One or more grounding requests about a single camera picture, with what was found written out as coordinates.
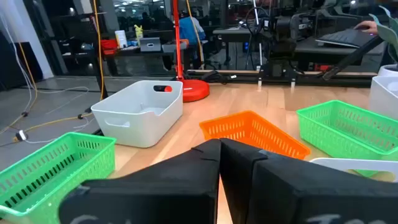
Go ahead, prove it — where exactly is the person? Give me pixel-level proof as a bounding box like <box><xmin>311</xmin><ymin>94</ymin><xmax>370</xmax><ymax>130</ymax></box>
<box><xmin>178</xmin><ymin>15</ymin><xmax>206</xmax><ymax>47</ymax></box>

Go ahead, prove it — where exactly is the white container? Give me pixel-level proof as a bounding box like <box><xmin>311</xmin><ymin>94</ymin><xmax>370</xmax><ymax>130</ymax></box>
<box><xmin>114</xmin><ymin>29</ymin><xmax>128</xmax><ymax>49</ymax></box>

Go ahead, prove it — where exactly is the green plastic basket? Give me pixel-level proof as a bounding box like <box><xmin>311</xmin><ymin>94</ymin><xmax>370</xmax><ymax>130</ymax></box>
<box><xmin>0</xmin><ymin>132</ymin><xmax>117</xmax><ymax>224</ymax></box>
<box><xmin>296</xmin><ymin>100</ymin><xmax>398</xmax><ymax>177</ymax></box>

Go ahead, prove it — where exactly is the red desk lamp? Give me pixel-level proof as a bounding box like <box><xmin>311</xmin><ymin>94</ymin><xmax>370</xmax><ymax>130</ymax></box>
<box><xmin>164</xmin><ymin>0</ymin><xmax>211</xmax><ymax>103</ymax></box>

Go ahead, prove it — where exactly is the black metal table frame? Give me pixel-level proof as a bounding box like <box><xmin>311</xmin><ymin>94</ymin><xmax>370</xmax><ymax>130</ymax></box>
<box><xmin>186</xmin><ymin>70</ymin><xmax>379</xmax><ymax>88</ymax></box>

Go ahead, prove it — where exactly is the yellow bottle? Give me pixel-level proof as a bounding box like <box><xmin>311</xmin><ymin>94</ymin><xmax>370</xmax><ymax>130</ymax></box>
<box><xmin>134</xmin><ymin>24</ymin><xmax>144</xmax><ymax>46</ymax></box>

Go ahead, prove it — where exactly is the yellow floor cable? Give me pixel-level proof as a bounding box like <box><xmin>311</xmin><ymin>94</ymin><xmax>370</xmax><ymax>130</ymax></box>
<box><xmin>12</xmin><ymin>112</ymin><xmax>94</xmax><ymax>142</ymax></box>

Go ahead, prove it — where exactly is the white pole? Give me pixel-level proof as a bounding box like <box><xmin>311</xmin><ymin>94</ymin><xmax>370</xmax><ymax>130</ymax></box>
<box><xmin>252</xmin><ymin>0</ymin><xmax>262</xmax><ymax>72</ymax></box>

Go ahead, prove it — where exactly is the grey storage box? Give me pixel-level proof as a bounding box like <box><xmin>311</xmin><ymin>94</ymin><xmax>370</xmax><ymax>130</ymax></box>
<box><xmin>139</xmin><ymin>37</ymin><xmax>162</xmax><ymax>52</ymax></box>

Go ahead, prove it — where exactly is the yellow power cable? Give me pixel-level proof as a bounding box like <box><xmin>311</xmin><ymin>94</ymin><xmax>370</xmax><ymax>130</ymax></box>
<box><xmin>185</xmin><ymin>0</ymin><xmax>205</xmax><ymax>68</ymax></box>
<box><xmin>92</xmin><ymin>0</ymin><xmax>105</xmax><ymax>101</ymax></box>

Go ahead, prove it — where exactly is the dark grey desk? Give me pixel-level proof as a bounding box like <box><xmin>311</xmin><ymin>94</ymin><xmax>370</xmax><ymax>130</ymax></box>
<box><xmin>294</xmin><ymin>36</ymin><xmax>388</xmax><ymax>65</ymax></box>

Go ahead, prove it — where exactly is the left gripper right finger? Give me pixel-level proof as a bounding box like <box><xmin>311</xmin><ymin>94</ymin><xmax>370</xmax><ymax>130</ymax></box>
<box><xmin>219</xmin><ymin>138</ymin><xmax>398</xmax><ymax>224</ymax></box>

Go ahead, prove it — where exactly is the black keyboard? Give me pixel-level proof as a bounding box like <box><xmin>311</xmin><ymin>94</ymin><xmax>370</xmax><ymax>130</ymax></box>
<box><xmin>315</xmin><ymin>28</ymin><xmax>376</xmax><ymax>49</ymax></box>

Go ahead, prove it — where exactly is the red box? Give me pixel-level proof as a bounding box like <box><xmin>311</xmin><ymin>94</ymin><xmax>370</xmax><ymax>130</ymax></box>
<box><xmin>99</xmin><ymin>39</ymin><xmax>118</xmax><ymax>56</ymax></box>

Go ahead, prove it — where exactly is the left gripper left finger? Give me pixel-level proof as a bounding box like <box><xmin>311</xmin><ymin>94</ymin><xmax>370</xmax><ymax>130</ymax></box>
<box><xmin>58</xmin><ymin>139</ymin><xmax>222</xmax><ymax>224</ymax></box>

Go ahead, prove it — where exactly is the black desk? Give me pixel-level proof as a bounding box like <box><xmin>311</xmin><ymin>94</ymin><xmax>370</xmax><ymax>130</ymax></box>
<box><xmin>102</xmin><ymin>46</ymin><xmax>190</xmax><ymax>77</ymax></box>

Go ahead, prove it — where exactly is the black diagonal strut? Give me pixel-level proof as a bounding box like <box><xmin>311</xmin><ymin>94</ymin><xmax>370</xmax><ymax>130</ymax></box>
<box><xmin>322</xmin><ymin>35</ymin><xmax>384</xmax><ymax>81</ymax></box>

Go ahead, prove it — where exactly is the person's hand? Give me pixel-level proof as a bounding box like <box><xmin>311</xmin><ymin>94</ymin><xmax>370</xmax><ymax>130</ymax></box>
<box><xmin>354</xmin><ymin>20</ymin><xmax>379</xmax><ymax>35</ymax></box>

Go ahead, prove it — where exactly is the orange plastic basket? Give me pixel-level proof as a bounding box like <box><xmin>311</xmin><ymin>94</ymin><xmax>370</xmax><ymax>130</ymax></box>
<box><xmin>199</xmin><ymin>110</ymin><xmax>312</xmax><ymax>161</ymax></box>

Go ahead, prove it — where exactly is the potted plant in white pot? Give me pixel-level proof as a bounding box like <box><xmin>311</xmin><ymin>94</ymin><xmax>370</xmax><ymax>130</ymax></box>
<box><xmin>368</xmin><ymin>5</ymin><xmax>398</xmax><ymax>78</ymax></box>

